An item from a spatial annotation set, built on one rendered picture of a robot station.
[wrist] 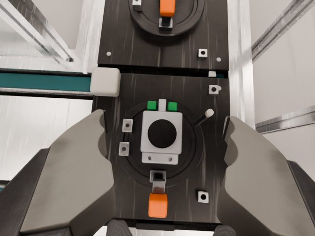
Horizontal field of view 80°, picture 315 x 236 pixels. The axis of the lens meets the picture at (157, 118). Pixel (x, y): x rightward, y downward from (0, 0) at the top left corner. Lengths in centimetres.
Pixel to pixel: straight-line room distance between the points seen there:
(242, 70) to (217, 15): 12
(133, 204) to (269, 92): 39
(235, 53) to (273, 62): 18
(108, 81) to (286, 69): 43
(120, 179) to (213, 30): 32
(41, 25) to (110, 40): 11
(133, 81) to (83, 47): 12
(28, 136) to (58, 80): 13
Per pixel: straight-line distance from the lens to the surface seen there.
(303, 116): 33
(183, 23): 38
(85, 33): 42
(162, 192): 23
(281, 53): 58
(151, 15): 39
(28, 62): 44
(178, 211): 33
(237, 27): 45
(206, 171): 33
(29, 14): 32
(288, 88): 56
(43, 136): 43
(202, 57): 36
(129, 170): 30
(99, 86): 33
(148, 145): 20
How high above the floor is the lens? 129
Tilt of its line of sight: 79 degrees down
